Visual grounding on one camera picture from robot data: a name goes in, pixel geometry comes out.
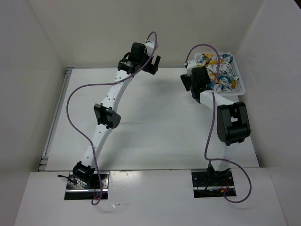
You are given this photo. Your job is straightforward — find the colourful printed shorts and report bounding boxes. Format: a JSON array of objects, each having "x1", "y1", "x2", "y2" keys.
[{"x1": 196, "y1": 52, "x2": 240, "y2": 94}]

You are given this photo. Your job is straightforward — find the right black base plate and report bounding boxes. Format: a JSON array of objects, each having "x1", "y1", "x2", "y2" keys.
[{"x1": 191, "y1": 170, "x2": 237, "y2": 198}]

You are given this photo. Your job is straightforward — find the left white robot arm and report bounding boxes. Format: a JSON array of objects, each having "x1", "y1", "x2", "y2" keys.
[{"x1": 72, "y1": 40, "x2": 160, "y2": 188}]

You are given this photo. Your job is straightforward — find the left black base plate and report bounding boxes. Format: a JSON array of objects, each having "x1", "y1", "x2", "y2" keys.
[{"x1": 64, "y1": 172, "x2": 110, "y2": 201}]

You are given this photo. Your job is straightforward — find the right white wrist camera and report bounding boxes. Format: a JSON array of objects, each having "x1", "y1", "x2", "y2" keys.
[{"x1": 184, "y1": 59, "x2": 198, "y2": 76}]

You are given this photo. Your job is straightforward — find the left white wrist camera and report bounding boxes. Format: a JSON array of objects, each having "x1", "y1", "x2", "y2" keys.
[{"x1": 145, "y1": 40, "x2": 158, "y2": 56}]

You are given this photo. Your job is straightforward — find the white plastic basket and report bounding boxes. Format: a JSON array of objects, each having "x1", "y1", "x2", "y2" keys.
[{"x1": 193, "y1": 52, "x2": 246, "y2": 96}]

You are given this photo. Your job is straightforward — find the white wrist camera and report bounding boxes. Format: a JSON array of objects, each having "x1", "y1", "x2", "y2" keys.
[
  {"x1": 184, "y1": 59, "x2": 198, "y2": 76},
  {"x1": 145, "y1": 40, "x2": 158, "y2": 56}
]

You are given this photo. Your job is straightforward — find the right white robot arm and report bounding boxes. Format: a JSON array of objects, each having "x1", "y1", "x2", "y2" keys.
[{"x1": 180, "y1": 67, "x2": 251, "y2": 185}]

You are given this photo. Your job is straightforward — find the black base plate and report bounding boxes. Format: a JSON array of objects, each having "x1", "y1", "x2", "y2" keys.
[
  {"x1": 64, "y1": 172, "x2": 110, "y2": 201},
  {"x1": 191, "y1": 170, "x2": 237, "y2": 198}
]

